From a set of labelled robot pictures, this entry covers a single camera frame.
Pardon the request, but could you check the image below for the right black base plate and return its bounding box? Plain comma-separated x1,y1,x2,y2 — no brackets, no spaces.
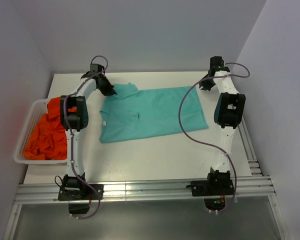
186,180,234,197

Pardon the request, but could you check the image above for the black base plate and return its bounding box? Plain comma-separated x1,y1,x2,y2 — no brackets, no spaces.
57,184,104,201
186,180,234,197

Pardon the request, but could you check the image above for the aluminium rail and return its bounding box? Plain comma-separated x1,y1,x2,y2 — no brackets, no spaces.
13,176,276,205
222,70,288,240

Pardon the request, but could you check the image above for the orange t-shirt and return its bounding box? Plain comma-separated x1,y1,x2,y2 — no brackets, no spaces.
23,97,67,161

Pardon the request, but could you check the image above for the front aluminium rail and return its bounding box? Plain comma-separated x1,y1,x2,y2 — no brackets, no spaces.
13,176,276,205

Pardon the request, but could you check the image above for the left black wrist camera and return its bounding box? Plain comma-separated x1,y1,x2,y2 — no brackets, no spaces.
81,63,106,79

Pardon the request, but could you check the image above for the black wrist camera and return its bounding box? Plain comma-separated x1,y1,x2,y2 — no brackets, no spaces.
209,56,230,75
81,63,106,79

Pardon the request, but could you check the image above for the teal t-shirt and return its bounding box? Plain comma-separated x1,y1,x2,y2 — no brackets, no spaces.
99,83,208,144

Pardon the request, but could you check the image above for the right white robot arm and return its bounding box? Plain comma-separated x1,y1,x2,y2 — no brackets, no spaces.
199,70,246,176

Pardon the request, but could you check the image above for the white plastic basket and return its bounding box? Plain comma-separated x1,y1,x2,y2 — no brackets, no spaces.
13,98,67,165

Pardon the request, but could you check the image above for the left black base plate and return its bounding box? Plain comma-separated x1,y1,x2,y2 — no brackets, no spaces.
57,184,104,201

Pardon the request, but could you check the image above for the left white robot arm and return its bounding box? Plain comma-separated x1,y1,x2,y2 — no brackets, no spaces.
60,73,116,200

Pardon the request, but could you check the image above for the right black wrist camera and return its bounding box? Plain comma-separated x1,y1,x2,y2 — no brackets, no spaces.
209,56,230,75

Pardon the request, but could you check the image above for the right side aluminium rail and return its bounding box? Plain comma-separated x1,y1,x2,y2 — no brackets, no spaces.
222,70,288,240

